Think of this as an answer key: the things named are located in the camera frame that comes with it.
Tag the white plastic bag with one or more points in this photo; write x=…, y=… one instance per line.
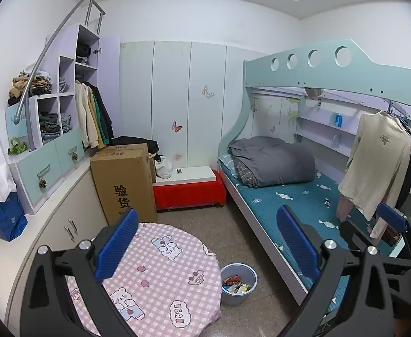
x=164, y=168

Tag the black cloth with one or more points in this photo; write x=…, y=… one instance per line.
x=138, y=142

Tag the green hanging garment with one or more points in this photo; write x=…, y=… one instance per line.
x=102, y=126

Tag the checked pillow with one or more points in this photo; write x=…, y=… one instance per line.
x=228, y=163

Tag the large cardboard box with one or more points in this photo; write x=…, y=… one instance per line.
x=128, y=175

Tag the pile of folded clothes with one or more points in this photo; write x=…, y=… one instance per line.
x=33, y=84

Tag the black hanging coat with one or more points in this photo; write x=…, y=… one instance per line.
x=106, y=116

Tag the pink garment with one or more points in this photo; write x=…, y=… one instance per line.
x=343, y=209

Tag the white wrapper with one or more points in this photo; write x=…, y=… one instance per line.
x=243, y=289

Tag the cream hanging jacket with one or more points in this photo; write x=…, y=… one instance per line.
x=85, y=119

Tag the grey duvet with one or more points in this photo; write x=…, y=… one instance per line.
x=279, y=161

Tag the lilac and teal stair cabinet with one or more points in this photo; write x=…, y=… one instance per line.
x=61, y=156

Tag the folded black clothes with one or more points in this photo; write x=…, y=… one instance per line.
x=83, y=52

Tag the low white cabinet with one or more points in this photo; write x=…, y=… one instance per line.
x=61, y=203

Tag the black hanging garment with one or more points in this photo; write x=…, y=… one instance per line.
x=407, y=182

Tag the folded dark jeans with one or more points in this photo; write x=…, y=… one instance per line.
x=50, y=126

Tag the blue plastic bucket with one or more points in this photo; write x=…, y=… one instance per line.
x=238, y=300

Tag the blue clothes hangers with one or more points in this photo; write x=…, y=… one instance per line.
x=406, y=122

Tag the small blue box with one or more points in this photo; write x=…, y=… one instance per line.
x=338, y=120

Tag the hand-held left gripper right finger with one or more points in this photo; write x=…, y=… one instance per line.
x=296, y=242

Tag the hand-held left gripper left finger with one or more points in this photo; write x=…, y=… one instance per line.
x=117, y=245

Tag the pink butterfly sticker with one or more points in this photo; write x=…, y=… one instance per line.
x=176, y=126

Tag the white wardrobe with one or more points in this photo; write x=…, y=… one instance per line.
x=170, y=94

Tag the green plant ornament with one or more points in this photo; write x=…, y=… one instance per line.
x=17, y=147

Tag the metal handrail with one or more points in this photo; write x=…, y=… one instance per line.
x=45, y=47

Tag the beige cloth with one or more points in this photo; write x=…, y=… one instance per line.
x=313, y=93

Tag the teal bunk bed frame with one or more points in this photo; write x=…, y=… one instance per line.
x=314, y=73

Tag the yellow hanging garment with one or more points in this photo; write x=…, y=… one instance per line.
x=98, y=131

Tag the red packet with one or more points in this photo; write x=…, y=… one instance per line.
x=231, y=281

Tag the cream long-sleeve shirt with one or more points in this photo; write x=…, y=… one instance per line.
x=377, y=161

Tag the blue plastic bag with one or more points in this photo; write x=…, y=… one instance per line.
x=1, y=217

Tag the round table, pink checked cloth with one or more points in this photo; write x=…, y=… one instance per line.
x=163, y=270

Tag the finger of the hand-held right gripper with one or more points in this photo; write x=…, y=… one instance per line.
x=354, y=235
x=391, y=217

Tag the red bench with white top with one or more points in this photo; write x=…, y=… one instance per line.
x=187, y=193

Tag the white butterfly sticker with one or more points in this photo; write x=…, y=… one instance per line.
x=208, y=92

